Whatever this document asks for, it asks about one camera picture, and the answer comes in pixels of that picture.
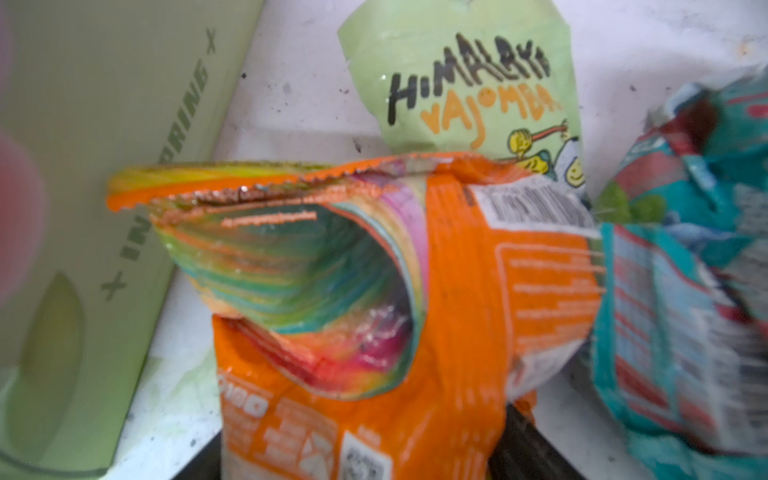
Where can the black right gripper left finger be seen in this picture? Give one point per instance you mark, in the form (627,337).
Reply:
(206,465)

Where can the white paper bag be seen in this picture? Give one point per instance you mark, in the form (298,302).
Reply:
(97,87)

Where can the orange snack packet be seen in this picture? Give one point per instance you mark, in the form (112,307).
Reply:
(377,319)

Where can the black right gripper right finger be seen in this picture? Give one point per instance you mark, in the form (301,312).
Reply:
(523,453)

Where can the teal snack packet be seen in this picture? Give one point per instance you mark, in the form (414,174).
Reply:
(679,347)

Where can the light green Himalaya packet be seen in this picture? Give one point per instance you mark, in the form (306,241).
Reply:
(492,77)

